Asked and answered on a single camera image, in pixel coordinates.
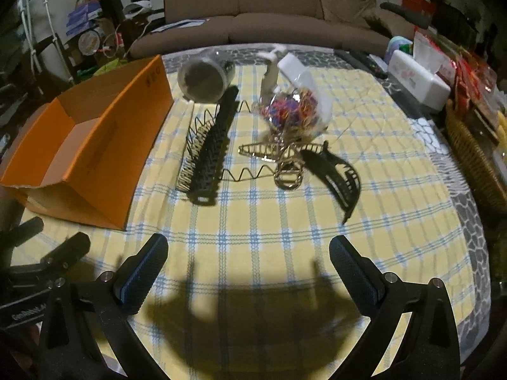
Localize black hair brush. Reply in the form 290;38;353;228
187;86;239;206

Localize black hair claw clip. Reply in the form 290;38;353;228
299;141;361;225

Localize clear jar with black clips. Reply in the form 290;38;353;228
178;47;235;104

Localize gold hair claw clip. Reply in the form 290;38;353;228
238;139;322;190

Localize bag of colourful rubber bands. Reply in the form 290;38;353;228
256;69;333;141

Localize white folding phone stand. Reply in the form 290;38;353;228
256;44;318;105

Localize orange cardboard box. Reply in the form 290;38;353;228
1;56;174;230

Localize woven wicker basket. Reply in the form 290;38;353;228
445;99;506;215

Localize green bag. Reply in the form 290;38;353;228
93;58;128;76

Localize yellow plaid tablecloth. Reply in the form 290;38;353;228
13;68;475;379

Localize papers on sofa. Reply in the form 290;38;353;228
151;19;208;34

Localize white tissue box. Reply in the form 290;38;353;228
388;50;450;111

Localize black remote control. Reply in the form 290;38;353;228
334;50;388;80

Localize pastel round container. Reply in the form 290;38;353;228
384;36;413;58

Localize brown sofa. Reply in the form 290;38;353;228
129;0;397;60

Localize red box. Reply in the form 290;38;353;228
401;0;437;17

